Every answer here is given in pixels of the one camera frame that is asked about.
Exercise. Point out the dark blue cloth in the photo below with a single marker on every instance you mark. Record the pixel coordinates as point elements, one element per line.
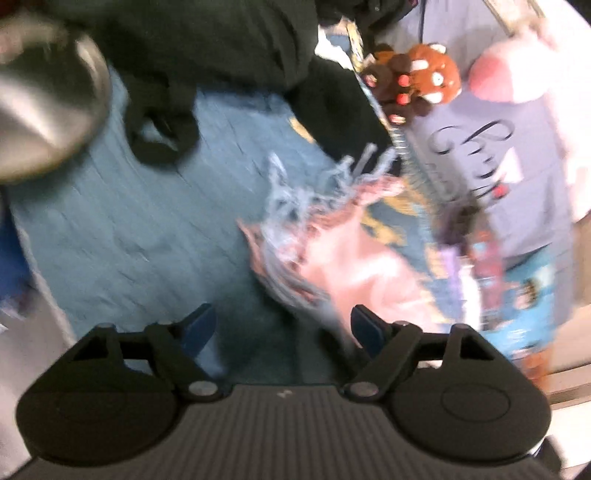
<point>14,263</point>

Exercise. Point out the round grey metal object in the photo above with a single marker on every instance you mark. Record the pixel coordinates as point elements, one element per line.
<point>41,120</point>

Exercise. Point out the dark brown plush bear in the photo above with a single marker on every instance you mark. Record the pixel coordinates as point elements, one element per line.
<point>388,74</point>

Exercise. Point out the pink tasselled scarf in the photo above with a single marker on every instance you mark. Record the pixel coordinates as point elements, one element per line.
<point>351,263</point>

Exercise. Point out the red panda plush toy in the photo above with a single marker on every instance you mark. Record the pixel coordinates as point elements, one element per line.
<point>434,74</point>

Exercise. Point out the blue cartoon pillow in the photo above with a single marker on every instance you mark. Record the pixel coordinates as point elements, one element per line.
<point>531,295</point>

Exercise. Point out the grey script pillow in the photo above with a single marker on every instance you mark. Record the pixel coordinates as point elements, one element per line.
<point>531,152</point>

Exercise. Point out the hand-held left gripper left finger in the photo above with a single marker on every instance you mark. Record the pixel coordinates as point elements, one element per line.
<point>198,328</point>

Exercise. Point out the orange bag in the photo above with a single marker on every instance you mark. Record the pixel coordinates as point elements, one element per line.
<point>538,365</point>

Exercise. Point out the black folded garment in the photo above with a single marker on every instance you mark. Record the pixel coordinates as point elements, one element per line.
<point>341,115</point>

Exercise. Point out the stack of folded clothes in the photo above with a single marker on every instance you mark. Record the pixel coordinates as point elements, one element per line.
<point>489,258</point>

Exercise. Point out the black jacket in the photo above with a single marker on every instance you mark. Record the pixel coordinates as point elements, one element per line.
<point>207,41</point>

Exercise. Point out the pink plush pillow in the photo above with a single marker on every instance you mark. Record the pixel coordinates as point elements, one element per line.
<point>508,74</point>

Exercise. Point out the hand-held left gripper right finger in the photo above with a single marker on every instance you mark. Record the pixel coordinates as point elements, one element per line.
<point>367,330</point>

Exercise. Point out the purple folded cloth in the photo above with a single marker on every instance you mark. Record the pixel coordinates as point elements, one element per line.
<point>450,265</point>

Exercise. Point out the teal printed quilt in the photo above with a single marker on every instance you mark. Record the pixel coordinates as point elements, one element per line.
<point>138,221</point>

